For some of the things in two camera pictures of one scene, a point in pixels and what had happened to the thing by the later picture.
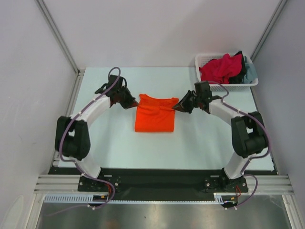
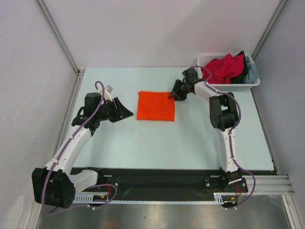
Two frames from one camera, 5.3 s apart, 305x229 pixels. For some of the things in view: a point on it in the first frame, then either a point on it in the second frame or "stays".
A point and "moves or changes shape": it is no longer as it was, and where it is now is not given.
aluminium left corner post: x=58 y=35 stays
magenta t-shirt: x=219 y=70 stays
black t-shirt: x=238 y=79 stays
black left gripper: x=130 y=102 -> x=120 y=112
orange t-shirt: x=155 y=115 moves or changes shape
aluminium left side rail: x=70 y=108 stays
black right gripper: x=188 y=102 -> x=180 y=88
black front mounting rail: x=162 y=184 stays
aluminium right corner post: x=267 y=30 stays
